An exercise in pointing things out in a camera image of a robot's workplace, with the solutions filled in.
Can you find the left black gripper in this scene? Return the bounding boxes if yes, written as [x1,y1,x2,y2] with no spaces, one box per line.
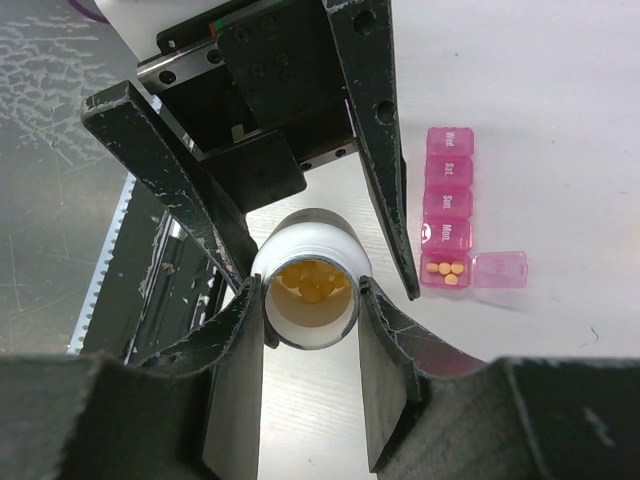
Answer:
[81,1,420,300]

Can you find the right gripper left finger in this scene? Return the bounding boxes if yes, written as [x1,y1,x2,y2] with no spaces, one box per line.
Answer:
[1,277,264,479]

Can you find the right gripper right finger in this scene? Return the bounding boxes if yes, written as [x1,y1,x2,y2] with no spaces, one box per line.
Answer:
[358,277,639,479]

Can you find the pink pill organizer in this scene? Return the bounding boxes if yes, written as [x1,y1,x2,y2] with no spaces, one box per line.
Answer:
[419,127,528,290]

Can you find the white vitamin bottle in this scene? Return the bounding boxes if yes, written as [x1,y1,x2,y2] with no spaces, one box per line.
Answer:
[251,208,372,350]

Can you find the orange pills in organizer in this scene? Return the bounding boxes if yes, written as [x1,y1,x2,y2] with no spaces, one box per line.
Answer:
[425,262,465,286]

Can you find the orange pills in bottle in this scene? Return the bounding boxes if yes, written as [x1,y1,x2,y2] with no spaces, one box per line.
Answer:
[276,260,351,304]

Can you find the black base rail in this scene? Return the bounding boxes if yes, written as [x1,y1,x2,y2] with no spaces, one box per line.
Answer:
[79,179,229,364]

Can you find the white cable duct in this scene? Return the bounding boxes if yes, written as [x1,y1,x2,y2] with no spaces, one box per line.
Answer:
[66,174,136,355]

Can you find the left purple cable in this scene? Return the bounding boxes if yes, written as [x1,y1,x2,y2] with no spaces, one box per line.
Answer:
[67,0,109,24]

